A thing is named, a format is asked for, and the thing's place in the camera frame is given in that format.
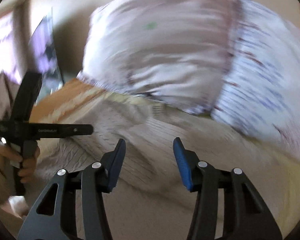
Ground pink floral pillow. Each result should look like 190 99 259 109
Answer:
77 0 243 116

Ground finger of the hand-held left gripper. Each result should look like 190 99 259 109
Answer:
36 124 94 139

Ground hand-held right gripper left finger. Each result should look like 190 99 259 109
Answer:
17 138 127 240

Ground orange patterned sheet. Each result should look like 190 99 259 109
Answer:
29 78 108 126

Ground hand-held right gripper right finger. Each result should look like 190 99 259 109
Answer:
173 137 283 240

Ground white blue-striped pillow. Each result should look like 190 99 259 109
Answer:
211 0 300 153

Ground person's left hand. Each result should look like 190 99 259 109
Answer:
0 142 41 184

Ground dark flat screen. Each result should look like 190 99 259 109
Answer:
31 7 65 96

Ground beige knitted blanket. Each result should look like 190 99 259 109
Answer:
34 90 300 240

